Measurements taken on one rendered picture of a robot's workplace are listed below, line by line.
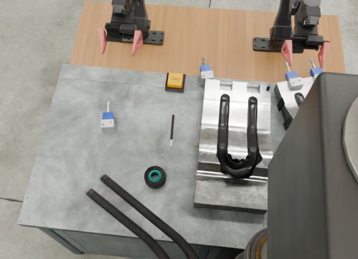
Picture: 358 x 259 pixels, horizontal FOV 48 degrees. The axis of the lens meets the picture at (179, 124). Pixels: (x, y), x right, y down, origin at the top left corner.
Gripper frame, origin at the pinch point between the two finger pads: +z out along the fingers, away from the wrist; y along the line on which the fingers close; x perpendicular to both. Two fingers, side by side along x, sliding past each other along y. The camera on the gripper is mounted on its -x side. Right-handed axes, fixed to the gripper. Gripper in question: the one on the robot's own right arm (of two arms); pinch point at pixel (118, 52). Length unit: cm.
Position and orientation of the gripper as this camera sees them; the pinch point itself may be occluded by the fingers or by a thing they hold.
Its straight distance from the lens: 133.4
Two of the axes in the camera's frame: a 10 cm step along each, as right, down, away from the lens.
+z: -0.8, 9.0, -4.3
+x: 0.0, 4.4, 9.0
